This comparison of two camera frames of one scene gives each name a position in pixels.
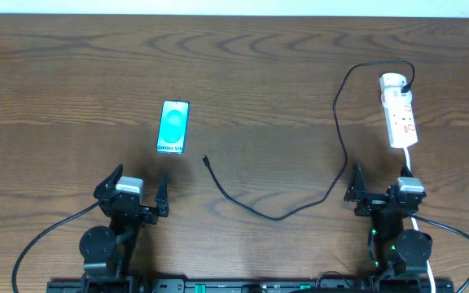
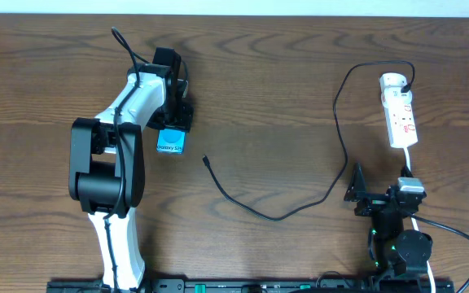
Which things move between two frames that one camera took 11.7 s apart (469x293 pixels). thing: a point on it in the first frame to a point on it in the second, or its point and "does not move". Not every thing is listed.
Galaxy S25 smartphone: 173,127 does not move
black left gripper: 135,207 to 173,123
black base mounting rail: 271,286 does not move
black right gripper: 356,191 does not move
